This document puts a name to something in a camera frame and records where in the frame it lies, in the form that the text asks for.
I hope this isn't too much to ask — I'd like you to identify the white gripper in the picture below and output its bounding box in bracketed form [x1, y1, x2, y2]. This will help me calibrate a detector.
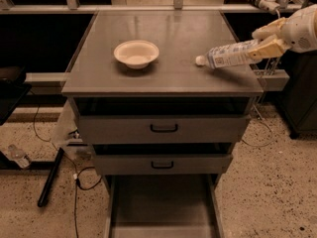
[247, 5, 317, 60]

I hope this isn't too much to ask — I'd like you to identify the blue label plastic bottle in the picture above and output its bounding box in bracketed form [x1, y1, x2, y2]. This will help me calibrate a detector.
[195, 40, 260, 69]

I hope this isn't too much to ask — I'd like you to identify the grey drawer cabinet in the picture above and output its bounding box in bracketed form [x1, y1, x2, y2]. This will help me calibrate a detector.
[61, 9, 264, 186]

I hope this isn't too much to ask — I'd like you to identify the top grey drawer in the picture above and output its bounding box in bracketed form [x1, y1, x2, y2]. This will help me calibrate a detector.
[75, 97, 250, 144]

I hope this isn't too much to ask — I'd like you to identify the middle grey drawer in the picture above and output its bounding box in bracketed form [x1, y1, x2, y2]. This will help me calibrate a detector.
[92, 143, 233, 175]

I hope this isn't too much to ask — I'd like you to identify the bottom grey open drawer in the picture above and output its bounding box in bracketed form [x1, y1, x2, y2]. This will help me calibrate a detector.
[103, 175, 225, 238]

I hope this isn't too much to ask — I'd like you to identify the clear bottle on floor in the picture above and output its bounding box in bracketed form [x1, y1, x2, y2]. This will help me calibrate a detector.
[8, 145, 31, 169]

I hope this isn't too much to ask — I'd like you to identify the white paper bowl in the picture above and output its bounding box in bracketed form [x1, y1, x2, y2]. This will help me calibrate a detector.
[114, 40, 159, 69]

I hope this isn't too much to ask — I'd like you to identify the black pole on floor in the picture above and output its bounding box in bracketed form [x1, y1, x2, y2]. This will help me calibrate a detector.
[37, 148, 64, 207]

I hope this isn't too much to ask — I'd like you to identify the black table at left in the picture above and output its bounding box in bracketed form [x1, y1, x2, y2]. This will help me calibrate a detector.
[0, 66, 32, 125]

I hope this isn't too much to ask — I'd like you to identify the black cable on floor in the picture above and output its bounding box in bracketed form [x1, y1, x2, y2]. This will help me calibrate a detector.
[32, 89, 104, 238]

